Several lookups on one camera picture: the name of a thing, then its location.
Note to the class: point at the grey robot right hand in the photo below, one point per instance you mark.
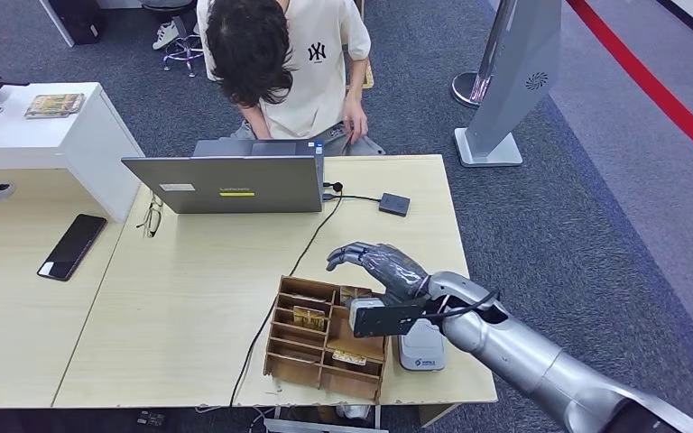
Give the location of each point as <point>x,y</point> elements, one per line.
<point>391,269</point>

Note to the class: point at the person's left hand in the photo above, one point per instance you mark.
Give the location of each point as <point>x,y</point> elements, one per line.
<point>355,119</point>

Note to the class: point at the wooden card organizer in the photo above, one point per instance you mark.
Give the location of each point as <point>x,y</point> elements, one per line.
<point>298,358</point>

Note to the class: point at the person's right forearm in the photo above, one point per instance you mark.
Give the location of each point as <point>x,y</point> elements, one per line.
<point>257,124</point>

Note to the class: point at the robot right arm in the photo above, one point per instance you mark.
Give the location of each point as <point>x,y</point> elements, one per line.
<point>538,364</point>

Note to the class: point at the person's left forearm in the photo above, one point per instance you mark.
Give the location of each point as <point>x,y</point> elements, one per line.
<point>358,78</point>

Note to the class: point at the person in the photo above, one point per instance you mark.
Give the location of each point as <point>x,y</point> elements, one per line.
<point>316,89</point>

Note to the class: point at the grey ID card reader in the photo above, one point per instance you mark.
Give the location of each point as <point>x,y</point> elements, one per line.
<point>421,355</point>

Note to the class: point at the upright gold room key card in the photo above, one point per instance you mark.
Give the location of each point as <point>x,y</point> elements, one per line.
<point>309,318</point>

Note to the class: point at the flat gold room key card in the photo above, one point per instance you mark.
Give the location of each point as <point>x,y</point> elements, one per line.
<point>348,357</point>

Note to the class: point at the small black box device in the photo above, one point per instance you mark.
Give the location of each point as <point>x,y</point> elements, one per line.
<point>394,205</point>

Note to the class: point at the grey laptop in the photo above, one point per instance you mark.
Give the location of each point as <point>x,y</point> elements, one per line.
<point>233,185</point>

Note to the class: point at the white object under table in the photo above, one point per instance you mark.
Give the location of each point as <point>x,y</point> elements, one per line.
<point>352,412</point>

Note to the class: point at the grey kiosk stand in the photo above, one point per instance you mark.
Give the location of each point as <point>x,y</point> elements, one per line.
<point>520,71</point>

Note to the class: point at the grey bar under table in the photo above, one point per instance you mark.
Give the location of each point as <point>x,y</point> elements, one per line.
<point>322,427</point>

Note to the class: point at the white shoe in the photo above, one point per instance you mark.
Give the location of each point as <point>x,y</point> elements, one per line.
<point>165,35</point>

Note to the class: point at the white desk cabinet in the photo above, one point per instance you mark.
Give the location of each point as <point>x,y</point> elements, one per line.
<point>83,149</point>

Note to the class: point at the black power strip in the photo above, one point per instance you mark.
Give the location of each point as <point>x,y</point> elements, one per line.
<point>150,419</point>

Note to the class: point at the black box case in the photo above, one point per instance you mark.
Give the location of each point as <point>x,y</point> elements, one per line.
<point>77,21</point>

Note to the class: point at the stack of gold cards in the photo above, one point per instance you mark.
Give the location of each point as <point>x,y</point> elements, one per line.
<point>53,106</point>

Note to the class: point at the black smartphone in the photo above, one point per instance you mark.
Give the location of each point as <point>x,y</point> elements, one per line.
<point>71,248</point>

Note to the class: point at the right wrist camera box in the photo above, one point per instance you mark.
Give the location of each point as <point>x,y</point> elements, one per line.
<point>385,320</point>

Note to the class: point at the chrome stanchion post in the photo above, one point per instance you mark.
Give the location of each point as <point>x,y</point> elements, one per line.
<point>463,89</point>

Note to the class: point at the black frame eyeglasses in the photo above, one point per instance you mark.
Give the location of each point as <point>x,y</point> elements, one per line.
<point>153,221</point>

